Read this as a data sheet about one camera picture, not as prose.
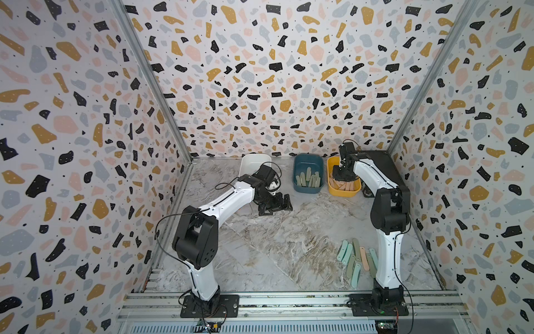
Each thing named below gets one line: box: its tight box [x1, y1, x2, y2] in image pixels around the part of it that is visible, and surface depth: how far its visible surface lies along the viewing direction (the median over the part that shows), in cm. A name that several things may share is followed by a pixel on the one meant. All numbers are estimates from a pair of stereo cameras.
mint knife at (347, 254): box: [342, 243, 353, 266], surface depth 87 cm
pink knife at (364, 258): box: [359, 246, 370, 272], surface depth 87 cm
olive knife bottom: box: [352, 237, 362, 261], surface depth 89 cm
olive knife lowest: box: [346, 254, 356, 279], surface depth 85 cm
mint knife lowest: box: [351, 263, 361, 290], surface depth 83 cm
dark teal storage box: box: [292, 153, 325, 194], surface depth 116 cm
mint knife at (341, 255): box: [336, 240, 349, 262], surface depth 89 cm
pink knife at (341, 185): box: [332, 180, 350, 191], surface depth 111 cm
